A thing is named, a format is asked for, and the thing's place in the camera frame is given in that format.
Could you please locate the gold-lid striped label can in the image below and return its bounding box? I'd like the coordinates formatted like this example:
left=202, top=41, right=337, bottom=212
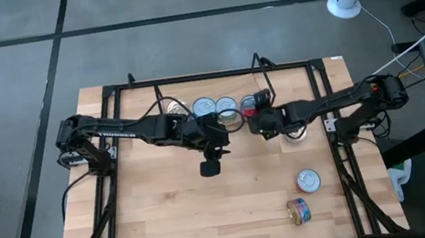
left=285, top=196, right=313, bottom=227
left=283, top=125, right=310, bottom=146
left=165, top=99, right=190, bottom=116

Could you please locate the silver-lid teal tuna can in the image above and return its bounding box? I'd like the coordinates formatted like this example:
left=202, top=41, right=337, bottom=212
left=190, top=94, right=219, bottom=119

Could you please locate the thin white cable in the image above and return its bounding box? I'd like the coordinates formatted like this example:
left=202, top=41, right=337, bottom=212
left=359, top=0, right=425, bottom=88

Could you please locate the thick white cable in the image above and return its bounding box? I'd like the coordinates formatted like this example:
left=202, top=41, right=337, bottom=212
left=363, top=2, right=425, bottom=76

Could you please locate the person's shoe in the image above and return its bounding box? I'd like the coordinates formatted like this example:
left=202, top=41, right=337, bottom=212
left=397, top=0, right=425, bottom=18

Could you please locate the white plastic bag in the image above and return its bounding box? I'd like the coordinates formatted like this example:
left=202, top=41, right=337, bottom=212
left=387, top=159, right=418, bottom=204

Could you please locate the wooden shelf board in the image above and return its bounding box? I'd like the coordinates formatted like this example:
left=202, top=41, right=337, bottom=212
left=153, top=66, right=282, bottom=148

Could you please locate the black power box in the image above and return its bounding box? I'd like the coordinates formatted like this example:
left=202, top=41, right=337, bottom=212
left=390, top=39, right=422, bottom=55

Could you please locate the black metal table frame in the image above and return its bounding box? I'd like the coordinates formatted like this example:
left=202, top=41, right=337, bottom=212
left=33, top=42, right=411, bottom=238

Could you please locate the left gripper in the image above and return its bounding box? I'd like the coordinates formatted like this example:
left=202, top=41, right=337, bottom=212
left=182, top=110, right=235, bottom=181

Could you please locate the silver-lid green tuna can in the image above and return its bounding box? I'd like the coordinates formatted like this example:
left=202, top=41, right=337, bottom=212
left=213, top=94, right=242, bottom=128

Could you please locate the yellow cable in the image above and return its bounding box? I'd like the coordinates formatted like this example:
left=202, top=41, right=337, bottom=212
left=397, top=63, right=425, bottom=79

